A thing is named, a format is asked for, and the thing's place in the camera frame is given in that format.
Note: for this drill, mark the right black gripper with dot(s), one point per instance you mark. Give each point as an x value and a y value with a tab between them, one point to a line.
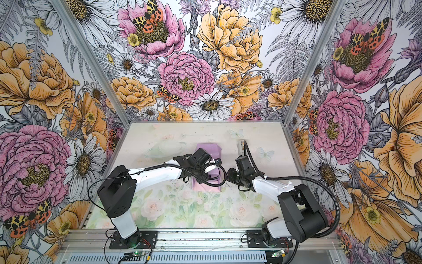
230	173

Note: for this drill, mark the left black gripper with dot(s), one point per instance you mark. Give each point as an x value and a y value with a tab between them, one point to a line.
198	179

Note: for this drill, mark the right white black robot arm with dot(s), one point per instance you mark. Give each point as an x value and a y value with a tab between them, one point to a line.
302	216

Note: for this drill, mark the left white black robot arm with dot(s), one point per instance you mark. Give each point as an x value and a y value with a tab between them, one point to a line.
117	191

